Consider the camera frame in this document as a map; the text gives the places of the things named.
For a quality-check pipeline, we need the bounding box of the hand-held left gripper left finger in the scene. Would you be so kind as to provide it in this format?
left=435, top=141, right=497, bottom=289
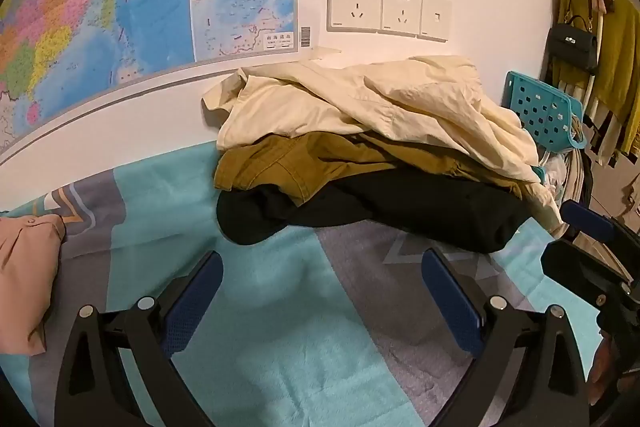
left=55, top=251, right=224, bottom=427

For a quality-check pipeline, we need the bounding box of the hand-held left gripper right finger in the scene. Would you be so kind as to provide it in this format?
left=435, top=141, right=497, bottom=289
left=421, top=248, right=591, bottom=427

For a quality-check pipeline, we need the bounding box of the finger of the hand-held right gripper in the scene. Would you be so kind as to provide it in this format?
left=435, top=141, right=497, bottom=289
left=541, top=239, right=636, bottom=303
left=560, top=200, right=640, bottom=248

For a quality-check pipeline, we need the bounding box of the cream garment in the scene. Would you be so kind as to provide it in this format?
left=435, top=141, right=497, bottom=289
left=201, top=55, right=563, bottom=238

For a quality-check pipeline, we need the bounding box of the person's right hand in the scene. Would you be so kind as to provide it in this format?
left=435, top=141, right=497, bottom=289
left=587, top=334, right=626, bottom=408

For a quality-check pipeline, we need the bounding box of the teal grey patterned bed sheet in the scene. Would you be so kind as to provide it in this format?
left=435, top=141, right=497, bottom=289
left=0, top=142, right=611, bottom=427

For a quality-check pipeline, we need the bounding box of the black garment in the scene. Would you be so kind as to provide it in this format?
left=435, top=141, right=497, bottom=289
left=216, top=172, right=531, bottom=254

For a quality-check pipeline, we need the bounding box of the teal plastic basket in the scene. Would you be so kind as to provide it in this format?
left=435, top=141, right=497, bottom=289
left=502, top=71, right=591, bottom=182

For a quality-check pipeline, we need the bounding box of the olive garment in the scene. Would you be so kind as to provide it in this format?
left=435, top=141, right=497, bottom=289
left=214, top=132, right=523, bottom=208

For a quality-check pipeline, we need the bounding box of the yellow-green sweater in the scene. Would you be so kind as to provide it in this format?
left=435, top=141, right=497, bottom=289
left=557, top=0, right=640, bottom=152

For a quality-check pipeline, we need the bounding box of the pink garment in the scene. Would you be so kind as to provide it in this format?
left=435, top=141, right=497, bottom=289
left=0, top=214, right=67, bottom=358

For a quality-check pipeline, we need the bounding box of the black handbag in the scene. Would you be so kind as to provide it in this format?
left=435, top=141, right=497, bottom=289
left=545, top=0, right=601, bottom=75

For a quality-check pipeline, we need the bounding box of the white wall socket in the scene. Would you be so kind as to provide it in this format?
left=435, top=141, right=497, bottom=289
left=327, top=0, right=383, bottom=32
left=378, top=0, right=423, bottom=38

